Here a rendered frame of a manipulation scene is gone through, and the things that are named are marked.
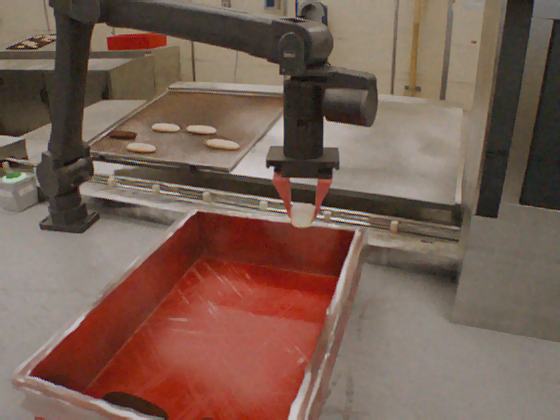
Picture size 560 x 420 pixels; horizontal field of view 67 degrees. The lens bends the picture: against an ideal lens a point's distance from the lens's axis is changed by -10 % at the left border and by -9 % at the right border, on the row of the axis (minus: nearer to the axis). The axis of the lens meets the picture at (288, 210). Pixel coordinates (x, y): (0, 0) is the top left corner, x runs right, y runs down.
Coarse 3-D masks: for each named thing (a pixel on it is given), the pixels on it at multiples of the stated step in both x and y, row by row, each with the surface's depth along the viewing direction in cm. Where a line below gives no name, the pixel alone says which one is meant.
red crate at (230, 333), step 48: (192, 288) 79; (240, 288) 79; (288, 288) 79; (144, 336) 67; (192, 336) 67; (240, 336) 68; (288, 336) 68; (96, 384) 58; (144, 384) 58; (192, 384) 59; (240, 384) 59; (288, 384) 59
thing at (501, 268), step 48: (528, 0) 61; (480, 48) 92; (528, 48) 51; (480, 96) 75; (528, 96) 53; (480, 144) 62; (528, 144) 56; (480, 192) 84; (480, 240) 63; (528, 240) 61; (480, 288) 66; (528, 288) 63; (528, 336) 66
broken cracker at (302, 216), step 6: (294, 204) 73; (300, 204) 73; (306, 204) 73; (294, 210) 71; (300, 210) 71; (306, 210) 71; (312, 210) 71; (294, 216) 70; (300, 216) 69; (306, 216) 69; (312, 216) 70; (294, 222) 69; (300, 222) 68; (306, 222) 68; (312, 222) 69; (300, 228) 68
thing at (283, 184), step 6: (276, 168) 67; (276, 174) 66; (276, 180) 65; (282, 180) 65; (288, 180) 70; (276, 186) 66; (282, 186) 66; (288, 186) 70; (282, 192) 66; (288, 192) 67; (282, 198) 67; (288, 198) 68; (288, 204) 68; (288, 210) 69; (288, 216) 70
